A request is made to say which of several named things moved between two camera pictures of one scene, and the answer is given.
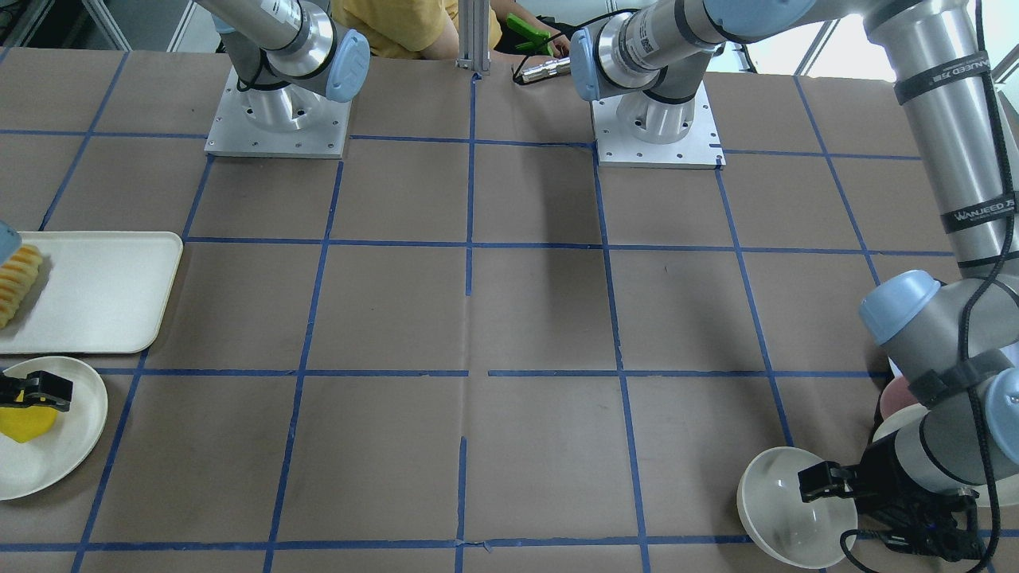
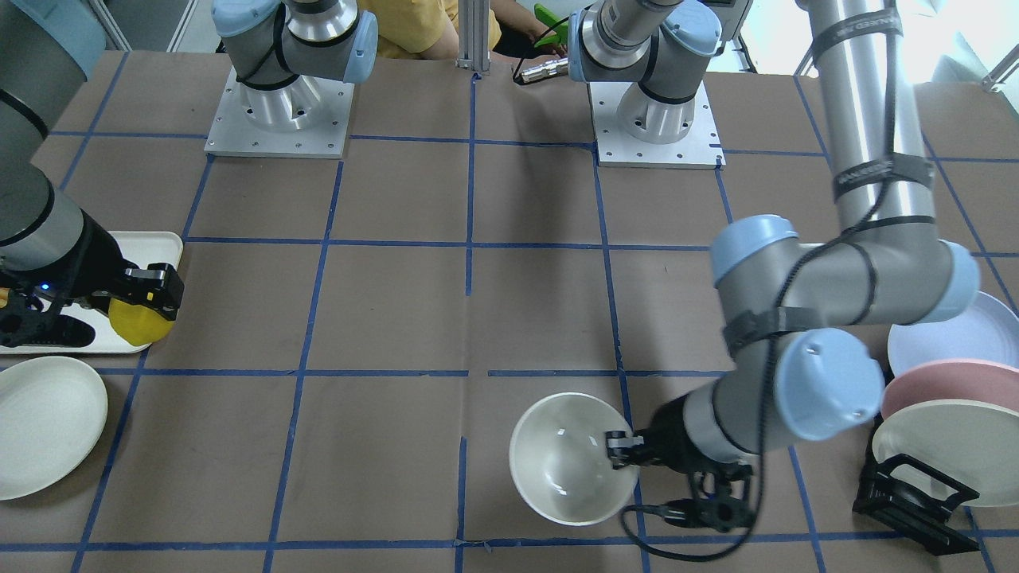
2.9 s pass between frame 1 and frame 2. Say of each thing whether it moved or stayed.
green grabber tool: moved
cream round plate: stayed
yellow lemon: moved
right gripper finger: moved
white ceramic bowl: moved
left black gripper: moved
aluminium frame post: stayed
